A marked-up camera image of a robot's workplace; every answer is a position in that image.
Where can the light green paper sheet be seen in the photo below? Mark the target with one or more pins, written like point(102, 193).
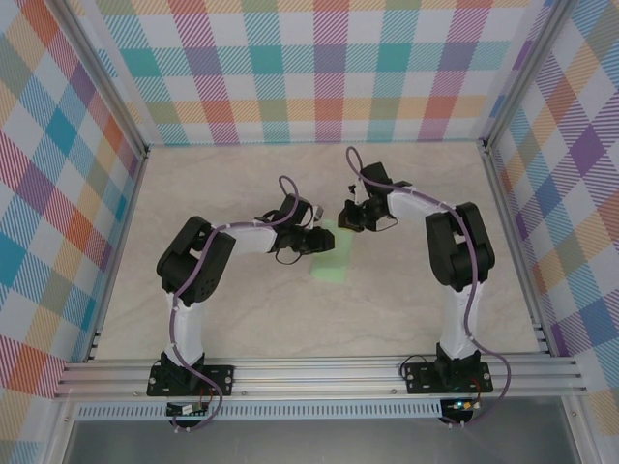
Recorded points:
point(333, 268)

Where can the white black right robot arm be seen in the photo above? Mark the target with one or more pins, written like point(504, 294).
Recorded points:
point(459, 328)

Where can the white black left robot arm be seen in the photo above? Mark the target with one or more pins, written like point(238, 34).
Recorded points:
point(186, 333)

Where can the grey metal sheet panel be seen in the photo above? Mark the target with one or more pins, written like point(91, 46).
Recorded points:
point(309, 442)

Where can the small circuit board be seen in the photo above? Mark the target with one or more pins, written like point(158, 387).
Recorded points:
point(459, 405)
point(184, 410)

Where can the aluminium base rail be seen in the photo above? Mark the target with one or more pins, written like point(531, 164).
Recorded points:
point(314, 377)

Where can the aluminium side rail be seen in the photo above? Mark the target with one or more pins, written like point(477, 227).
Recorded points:
point(515, 251)
point(121, 251)

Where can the aluminium frame post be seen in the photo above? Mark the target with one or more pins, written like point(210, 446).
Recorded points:
point(101, 82)
point(527, 82)

